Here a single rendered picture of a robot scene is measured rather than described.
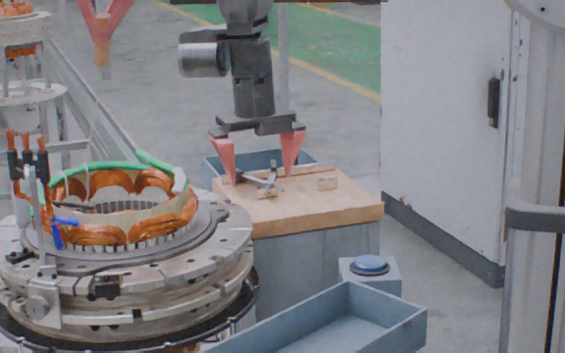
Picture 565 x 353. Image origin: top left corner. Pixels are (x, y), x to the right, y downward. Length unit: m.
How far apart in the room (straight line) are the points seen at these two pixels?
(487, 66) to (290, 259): 2.15
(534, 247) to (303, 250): 0.39
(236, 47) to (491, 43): 2.09
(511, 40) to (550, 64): 2.29
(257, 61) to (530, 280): 0.49
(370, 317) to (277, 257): 0.24
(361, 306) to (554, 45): 0.35
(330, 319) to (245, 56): 0.40
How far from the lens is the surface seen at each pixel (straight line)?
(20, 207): 1.04
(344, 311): 0.93
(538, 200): 0.84
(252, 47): 1.13
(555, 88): 0.81
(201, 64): 1.16
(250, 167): 1.39
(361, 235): 1.15
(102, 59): 0.95
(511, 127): 3.15
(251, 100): 1.14
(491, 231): 3.29
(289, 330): 0.87
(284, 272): 1.13
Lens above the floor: 1.46
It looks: 18 degrees down
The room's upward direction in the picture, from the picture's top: 1 degrees counter-clockwise
